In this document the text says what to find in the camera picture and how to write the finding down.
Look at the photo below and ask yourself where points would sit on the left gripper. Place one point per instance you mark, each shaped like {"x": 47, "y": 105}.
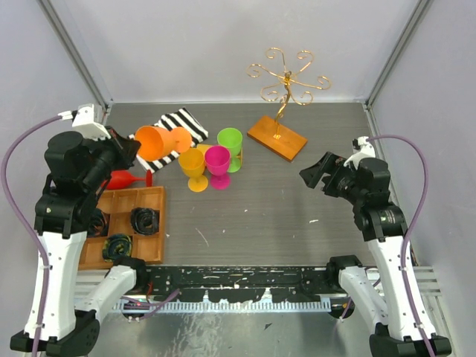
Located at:
{"x": 126, "y": 148}

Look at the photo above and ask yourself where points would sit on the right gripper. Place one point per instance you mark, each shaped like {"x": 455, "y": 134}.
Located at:
{"x": 330, "y": 163}

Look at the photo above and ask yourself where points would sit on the orange plastic wine glass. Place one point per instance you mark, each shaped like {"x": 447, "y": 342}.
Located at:
{"x": 157, "y": 142}

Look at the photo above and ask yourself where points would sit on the gold wire wine glass rack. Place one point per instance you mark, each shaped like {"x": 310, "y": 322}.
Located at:
{"x": 269, "y": 131}

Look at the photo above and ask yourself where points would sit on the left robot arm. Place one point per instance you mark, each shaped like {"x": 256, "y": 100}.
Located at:
{"x": 79, "y": 168}

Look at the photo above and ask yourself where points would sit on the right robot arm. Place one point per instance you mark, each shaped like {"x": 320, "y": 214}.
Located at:
{"x": 396, "y": 318}

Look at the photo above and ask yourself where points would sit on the red plastic wine glass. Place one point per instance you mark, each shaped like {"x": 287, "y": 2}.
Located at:
{"x": 121, "y": 179}

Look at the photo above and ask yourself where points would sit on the yellow-orange plastic wine glass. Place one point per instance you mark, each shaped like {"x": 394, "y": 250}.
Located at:
{"x": 192, "y": 163}

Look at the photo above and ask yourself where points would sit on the yellow plastic wine glass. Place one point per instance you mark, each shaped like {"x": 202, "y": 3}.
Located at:
{"x": 203, "y": 147}

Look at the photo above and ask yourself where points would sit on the green plastic wine glass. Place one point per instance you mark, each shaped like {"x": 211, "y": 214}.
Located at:
{"x": 231, "y": 138}

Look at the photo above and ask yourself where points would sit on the magenta plastic wine glass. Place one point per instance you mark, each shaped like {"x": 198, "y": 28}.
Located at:
{"x": 218, "y": 160}

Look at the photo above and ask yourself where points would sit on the wooden compartment tray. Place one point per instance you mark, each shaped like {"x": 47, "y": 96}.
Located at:
{"x": 118, "y": 204}

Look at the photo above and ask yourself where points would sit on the rolled dark orange-floral tie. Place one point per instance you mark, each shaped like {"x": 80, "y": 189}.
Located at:
{"x": 99, "y": 224}

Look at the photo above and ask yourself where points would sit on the rolled blue-yellow tie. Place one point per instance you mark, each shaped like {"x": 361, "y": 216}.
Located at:
{"x": 117, "y": 246}

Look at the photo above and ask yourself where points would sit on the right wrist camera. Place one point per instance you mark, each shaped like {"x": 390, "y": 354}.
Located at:
{"x": 362, "y": 149}

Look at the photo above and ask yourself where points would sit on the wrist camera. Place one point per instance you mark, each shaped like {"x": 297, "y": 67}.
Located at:
{"x": 86, "y": 122}
{"x": 362, "y": 149}

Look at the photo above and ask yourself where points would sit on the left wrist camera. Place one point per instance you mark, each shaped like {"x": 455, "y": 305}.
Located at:
{"x": 86, "y": 122}

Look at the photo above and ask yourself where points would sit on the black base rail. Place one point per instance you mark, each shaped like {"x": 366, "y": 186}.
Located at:
{"x": 238, "y": 284}

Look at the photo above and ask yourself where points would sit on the white slotted cable duct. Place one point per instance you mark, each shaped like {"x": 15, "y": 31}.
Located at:
{"x": 265, "y": 305}

